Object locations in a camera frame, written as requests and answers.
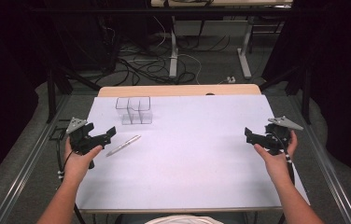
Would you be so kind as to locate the white desk leg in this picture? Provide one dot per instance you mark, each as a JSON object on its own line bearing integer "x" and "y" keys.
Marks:
{"x": 244, "y": 53}
{"x": 173, "y": 53}

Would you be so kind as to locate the aluminium rail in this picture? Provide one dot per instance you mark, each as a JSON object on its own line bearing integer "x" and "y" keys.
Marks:
{"x": 326, "y": 165}
{"x": 27, "y": 165}

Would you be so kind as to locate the person's left hand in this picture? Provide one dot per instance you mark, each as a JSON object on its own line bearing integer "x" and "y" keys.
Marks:
{"x": 78, "y": 163}

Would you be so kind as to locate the white power plug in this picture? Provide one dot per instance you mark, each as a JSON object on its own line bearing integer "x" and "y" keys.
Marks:
{"x": 231, "y": 79}

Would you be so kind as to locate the clear acrylic pen holder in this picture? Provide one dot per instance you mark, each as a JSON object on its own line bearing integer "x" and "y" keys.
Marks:
{"x": 134, "y": 110}

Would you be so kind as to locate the black metal stand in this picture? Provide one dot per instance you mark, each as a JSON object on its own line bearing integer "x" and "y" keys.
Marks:
{"x": 305, "y": 90}
{"x": 51, "y": 93}

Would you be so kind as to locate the person's right hand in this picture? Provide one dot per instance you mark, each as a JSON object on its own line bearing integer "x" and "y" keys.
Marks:
{"x": 277, "y": 165}

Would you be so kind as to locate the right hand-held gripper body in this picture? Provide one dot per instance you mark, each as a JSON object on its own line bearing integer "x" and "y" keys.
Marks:
{"x": 276, "y": 137}

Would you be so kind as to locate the light wooden desk top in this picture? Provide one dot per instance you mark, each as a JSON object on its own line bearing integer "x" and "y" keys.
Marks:
{"x": 220, "y": 2}

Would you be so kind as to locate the white table cover sheet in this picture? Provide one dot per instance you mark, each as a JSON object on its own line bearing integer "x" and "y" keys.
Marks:
{"x": 183, "y": 155}

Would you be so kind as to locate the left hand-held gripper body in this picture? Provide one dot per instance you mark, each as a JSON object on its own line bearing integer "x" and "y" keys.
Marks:
{"x": 81, "y": 140}

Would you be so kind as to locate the silver pen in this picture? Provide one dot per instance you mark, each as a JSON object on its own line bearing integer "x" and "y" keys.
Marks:
{"x": 123, "y": 145}

